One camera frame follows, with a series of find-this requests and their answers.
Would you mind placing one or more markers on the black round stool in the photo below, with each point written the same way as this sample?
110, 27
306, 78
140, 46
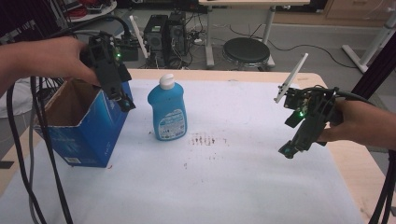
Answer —
246, 51

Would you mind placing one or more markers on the black computer tower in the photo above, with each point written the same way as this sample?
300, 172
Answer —
155, 37
178, 34

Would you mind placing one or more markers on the blue cardboard box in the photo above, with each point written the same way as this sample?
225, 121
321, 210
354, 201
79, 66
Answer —
90, 130

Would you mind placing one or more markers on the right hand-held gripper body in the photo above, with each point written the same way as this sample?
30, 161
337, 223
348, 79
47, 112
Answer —
313, 115

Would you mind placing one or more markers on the round white table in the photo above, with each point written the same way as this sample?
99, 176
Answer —
93, 11

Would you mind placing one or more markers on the person's right hand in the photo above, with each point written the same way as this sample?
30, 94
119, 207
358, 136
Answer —
345, 124

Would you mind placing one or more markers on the person's left hand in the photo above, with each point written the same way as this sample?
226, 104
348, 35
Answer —
59, 59

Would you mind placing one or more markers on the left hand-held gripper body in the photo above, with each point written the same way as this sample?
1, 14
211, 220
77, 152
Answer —
106, 62

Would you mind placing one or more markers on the white stand leg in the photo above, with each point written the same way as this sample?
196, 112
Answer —
370, 46

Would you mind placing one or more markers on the blue bottle with white cap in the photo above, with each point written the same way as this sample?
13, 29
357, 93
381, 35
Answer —
168, 112

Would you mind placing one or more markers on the white cloth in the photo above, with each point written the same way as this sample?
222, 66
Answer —
17, 98

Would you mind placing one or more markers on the white table mat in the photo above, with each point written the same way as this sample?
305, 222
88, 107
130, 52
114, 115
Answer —
218, 180

